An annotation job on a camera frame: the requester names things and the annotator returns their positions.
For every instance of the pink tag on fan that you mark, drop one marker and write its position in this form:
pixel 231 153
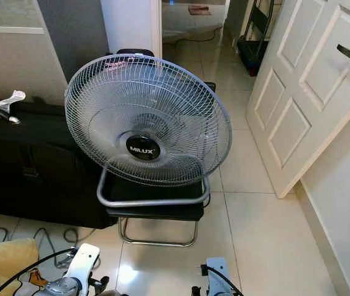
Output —
pixel 114 64

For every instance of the white panelled door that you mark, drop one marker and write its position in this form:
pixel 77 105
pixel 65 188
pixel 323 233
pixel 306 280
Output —
pixel 304 92

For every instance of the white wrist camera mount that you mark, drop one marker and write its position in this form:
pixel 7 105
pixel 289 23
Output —
pixel 218 279
pixel 83 259

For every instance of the white tool with black grip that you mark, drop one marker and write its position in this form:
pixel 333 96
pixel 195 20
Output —
pixel 8 102

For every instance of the black exercise machine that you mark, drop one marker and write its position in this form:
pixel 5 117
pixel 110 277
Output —
pixel 252 52

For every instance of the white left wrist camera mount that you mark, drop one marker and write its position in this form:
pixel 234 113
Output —
pixel 83 259

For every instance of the grey Milux floor fan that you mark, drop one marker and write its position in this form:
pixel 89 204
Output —
pixel 142 148

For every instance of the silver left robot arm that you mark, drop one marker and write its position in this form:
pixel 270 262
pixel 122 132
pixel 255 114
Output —
pixel 66 288

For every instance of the large black fabric case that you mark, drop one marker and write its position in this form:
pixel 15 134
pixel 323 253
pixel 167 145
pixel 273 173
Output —
pixel 39 166

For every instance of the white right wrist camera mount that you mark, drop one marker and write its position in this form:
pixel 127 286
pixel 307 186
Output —
pixel 218 279

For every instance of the yellow cartoon egg blanket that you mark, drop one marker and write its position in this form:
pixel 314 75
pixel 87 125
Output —
pixel 8 256

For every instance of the black chair with chrome legs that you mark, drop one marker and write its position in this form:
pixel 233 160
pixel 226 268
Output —
pixel 156 213

